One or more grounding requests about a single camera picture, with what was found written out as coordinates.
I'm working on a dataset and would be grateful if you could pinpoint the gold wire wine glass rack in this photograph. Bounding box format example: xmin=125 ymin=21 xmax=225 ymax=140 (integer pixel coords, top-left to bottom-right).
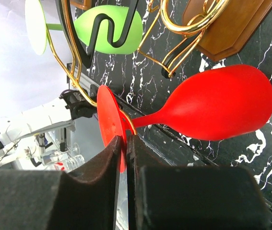
xmin=45 ymin=0 xmax=272 ymax=134

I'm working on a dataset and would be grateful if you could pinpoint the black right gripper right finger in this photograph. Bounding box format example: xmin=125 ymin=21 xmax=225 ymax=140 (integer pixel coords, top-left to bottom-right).
xmin=126 ymin=135 xmax=272 ymax=230

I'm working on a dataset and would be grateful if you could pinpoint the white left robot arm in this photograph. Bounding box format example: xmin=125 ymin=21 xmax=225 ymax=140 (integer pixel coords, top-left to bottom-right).
xmin=0 ymin=90 xmax=97 ymax=167

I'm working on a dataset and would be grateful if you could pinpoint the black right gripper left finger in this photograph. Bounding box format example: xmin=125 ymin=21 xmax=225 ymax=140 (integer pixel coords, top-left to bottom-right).
xmin=0 ymin=136 xmax=122 ymax=230

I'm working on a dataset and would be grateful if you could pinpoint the clear plastic water bottle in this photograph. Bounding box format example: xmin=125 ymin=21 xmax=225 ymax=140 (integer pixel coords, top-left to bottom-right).
xmin=40 ymin=143 xmax=85 ymax=173

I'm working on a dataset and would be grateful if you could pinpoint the red plastic wine glass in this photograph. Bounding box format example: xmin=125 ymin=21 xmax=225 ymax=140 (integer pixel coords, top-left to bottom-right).
xmin=96 ymin=64 xmax=272 ymax=173

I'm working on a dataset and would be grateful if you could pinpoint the green plastic wine glass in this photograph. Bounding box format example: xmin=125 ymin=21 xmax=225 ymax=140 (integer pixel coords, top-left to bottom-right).
xmin=25 ymin=0 xmax=143 ymax=55

